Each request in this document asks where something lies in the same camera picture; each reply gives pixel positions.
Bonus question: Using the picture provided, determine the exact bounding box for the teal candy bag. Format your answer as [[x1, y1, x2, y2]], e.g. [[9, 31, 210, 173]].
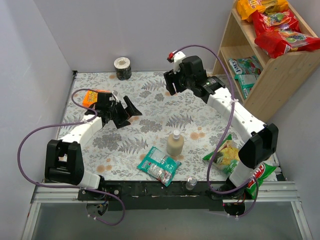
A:
[[137, 146, 182, 187]]

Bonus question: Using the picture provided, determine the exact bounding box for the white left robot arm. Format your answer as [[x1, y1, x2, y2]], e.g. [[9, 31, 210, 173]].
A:
[[44, 90, 142, 190]]

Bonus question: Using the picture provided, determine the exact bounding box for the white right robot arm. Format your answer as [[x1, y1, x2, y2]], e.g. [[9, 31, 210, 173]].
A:
[[164, 51, 279, 195]]

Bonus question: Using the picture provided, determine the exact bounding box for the teal Fox's bag back side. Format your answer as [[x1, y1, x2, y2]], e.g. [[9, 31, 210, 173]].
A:
[[235, 74, 258, 99]]

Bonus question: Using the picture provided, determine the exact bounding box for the clear small bottle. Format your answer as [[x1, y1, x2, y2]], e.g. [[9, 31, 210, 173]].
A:
[[185, 176, 198, 191]]

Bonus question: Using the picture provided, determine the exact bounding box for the wooden shelf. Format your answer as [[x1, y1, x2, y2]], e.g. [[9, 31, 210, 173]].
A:
[[212, 3, 320, 122]]

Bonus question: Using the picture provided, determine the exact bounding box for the beige pump soap bottle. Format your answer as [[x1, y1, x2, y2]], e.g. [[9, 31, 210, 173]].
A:
[[166, 129, 184, 157]]

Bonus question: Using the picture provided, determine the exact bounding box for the purple cable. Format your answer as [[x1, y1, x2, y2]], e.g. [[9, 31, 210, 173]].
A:
[[169, 44, 260, 218], [17, 88, 126, 226]]

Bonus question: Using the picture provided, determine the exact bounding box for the red candy bag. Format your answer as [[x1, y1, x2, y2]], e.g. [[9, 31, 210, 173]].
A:
[[254, 30, 320, 59], [251, 9, 301, 36]]

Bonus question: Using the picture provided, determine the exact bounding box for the Fox's candy bag front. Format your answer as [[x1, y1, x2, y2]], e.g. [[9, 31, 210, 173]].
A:
[[228, 55, 263, 76]]

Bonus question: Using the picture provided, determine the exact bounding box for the green cassava chips bag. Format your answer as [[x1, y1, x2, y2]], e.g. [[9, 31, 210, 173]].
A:
[[202, 134, 276, 199]]

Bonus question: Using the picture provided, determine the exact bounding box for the tape roll dark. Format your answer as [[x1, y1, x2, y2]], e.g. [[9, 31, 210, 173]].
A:
[[113, 57, 132, 80]]

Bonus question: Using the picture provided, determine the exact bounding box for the floral table mat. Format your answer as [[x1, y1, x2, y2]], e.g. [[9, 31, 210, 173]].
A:
[[47, 70, 278, 182]]

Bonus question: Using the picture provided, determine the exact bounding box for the orange snack box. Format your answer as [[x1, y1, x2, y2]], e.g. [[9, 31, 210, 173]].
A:
[[82, 90, 109, 108]]

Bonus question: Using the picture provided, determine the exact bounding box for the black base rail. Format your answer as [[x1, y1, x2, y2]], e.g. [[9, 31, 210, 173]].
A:
[[77, 180, 251, 216]]

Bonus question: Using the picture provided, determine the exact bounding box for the orange candy bag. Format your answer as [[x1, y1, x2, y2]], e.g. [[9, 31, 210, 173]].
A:
[[236, 0, 289, 23]]

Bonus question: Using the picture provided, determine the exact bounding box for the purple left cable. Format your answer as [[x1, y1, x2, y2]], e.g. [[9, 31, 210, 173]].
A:
[[17, 88, 126, 226]]

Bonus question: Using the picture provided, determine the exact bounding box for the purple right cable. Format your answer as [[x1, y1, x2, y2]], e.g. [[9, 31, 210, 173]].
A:
[[169, 44, 260, 218]]

